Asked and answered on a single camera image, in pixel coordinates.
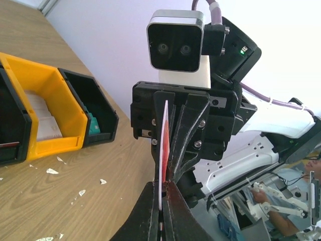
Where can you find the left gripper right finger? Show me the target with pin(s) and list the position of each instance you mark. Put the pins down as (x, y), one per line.
(179, 223)

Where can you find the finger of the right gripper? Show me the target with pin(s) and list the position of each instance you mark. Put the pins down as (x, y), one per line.
(184, 154)
(159, 98)

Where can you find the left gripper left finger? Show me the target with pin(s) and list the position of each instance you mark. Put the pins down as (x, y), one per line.
(142, 223)

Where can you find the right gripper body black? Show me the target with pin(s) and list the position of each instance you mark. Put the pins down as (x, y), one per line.
(221, 124)

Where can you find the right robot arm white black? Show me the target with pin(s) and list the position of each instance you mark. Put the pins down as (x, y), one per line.
(281, 134)

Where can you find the black bin with cards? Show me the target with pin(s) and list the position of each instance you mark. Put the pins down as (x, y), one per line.
(15, 123)

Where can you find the stack of red white cards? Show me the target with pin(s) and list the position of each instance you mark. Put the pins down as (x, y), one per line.
(9, 145)

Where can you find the black bin with teal item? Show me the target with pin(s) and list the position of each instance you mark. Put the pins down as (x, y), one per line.
(87, 92)

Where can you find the teal object in bin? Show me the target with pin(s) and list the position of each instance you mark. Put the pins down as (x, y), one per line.
(93, 123)

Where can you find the yellow bin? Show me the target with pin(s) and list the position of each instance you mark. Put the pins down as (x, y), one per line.
(47, 82)

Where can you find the person in background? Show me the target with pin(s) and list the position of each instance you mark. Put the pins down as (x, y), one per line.
(286, 224)

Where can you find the right frame post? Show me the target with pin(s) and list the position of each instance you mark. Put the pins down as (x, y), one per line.
(46, 6)

